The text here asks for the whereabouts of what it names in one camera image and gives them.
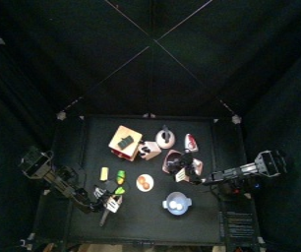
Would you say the green starfruit top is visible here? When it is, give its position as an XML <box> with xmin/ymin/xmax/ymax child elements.
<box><xmin>112</xmin><ymin>185</ymin><xmax>126</xmax><ymax>196</ymax></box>

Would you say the wooden cutting board block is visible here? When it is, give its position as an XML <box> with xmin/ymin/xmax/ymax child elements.
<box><xmin>108</xmin><ymin>124</ymin><xmax>144</xmax><ymax>162</ymax></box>

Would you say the pink toy bowl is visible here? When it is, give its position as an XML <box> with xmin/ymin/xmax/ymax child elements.
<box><xmin>161</xmin><ymin>149</ymin><xmax>185</xmax><ymax>175</ymax></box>

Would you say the yellow toy block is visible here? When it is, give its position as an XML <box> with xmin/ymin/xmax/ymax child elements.
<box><xmin>100</xmin><ymin>166</ymin><xmax>110</xmax><ymax>182</ymax></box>

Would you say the grey toy knife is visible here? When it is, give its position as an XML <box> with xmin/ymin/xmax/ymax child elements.
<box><xmin>98</xmin><ymin>209</ymin><xmax>112</xmax><ymax>228</ymax></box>

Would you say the white round plate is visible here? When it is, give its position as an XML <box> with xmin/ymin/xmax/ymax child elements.
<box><xmin>134</xmin><ymin>173</ymin><xmax>156</xmax><ymax>193</ymax></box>

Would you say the pale cube with dark holes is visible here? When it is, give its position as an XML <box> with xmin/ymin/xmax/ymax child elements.
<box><xmin>136</xmin><ymin>140</ymin><xmax>162</xmax><ymax>161</ymax></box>

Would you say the dark toy piece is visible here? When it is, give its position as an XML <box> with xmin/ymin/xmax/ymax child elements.
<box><xmin>116</xmin><ymin>135</ymin><xmax>134</xmax><ymax>150</ymax></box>

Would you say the white text label sticker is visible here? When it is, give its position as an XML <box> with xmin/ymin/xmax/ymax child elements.
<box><xmin>224</xmin><ymin>210</ymin><xmax>257</xmax><ymax>241</ymax></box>

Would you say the blue handled bowl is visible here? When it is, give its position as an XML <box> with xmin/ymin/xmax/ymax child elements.
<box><xmin>161</xmin><ymin>191</ymin><xmax>192</xmax><ymax>217</ymax></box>

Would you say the white toy kettle black handle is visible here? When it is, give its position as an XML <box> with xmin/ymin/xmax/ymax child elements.
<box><xmin>154</xmin><ymin>124</ymin><xmax>177</xmax><ymax>150</ymax></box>

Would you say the thin diagonal cord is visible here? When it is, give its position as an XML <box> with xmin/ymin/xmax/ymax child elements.
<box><xmin>104</xmin><ymin>0</ymin><xmax>236</xmax><ymax>116</ymax></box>
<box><xmin>61</xmin><ymin>0</ymin><xmax>213</xmax><ymax>112</ymax></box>

